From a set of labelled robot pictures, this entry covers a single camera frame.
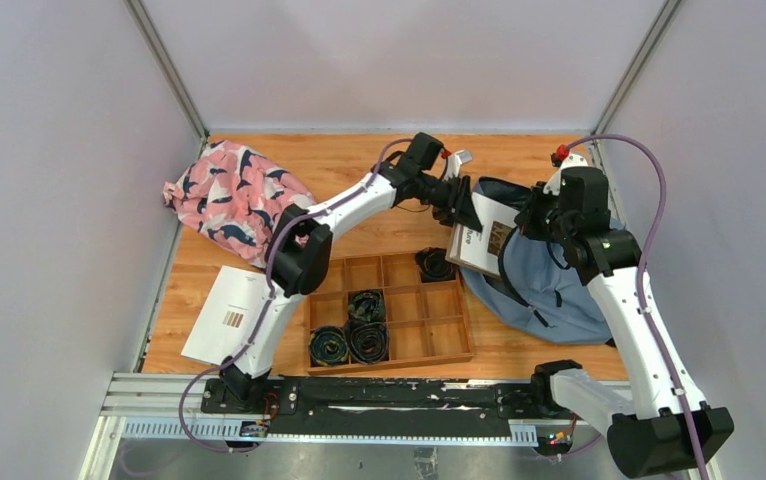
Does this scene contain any rolled green belt middle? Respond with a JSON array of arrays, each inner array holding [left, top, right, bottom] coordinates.
[[347, 289, 386, 323]]

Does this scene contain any white paper booklet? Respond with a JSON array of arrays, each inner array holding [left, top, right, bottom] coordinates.
[[181, 266, 266, 365]]

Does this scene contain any pink patterned cloth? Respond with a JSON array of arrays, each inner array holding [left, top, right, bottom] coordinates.
[[162, 140, 316, 269]]

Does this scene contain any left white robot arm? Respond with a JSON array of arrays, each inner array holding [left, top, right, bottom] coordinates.
[[217, 132, 482, 413]]

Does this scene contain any aluminium rail frame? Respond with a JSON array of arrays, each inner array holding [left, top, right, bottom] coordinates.
[[101, 374, 554, 449]]

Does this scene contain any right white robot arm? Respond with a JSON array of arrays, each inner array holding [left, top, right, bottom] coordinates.
[[517, 166, 734, 479]]

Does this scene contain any wooden compartment tray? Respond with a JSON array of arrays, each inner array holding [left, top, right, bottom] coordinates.
[[304, 253, 474, 375]]

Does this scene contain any white furniture book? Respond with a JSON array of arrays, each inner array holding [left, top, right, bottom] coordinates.
[[446, 193, 518, 278]]

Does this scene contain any blue grey backpack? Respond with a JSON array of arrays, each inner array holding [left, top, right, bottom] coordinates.
[[459, 177, 613, 345]]

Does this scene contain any rolled green belt bottom-left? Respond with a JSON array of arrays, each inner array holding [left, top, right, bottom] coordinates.
[[308, 326, 350, 367]]

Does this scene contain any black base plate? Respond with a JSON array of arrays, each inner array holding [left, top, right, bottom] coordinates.
[[198, 376, 575, 440]]

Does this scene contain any rolled dark belt bottom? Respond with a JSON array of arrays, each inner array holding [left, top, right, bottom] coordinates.
[[344, 320, 390, 365]]

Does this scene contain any rolled black belt top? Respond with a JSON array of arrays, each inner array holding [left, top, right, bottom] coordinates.
[[414, 247, 457, 283]]

